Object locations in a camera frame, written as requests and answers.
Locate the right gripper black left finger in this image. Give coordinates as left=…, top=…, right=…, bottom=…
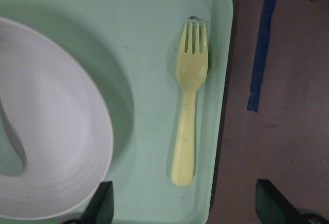
left=64, top=181, right=114, bottom=224

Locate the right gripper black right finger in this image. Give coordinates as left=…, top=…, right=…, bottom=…
left=255, top=179, right=328, bottom=224

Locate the white round plate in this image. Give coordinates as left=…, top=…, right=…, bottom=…
left=1, top=18, right=114, bottom=220

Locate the yellow plastic fork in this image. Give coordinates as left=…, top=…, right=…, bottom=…
left=171, top=23, right=208, bottom=186

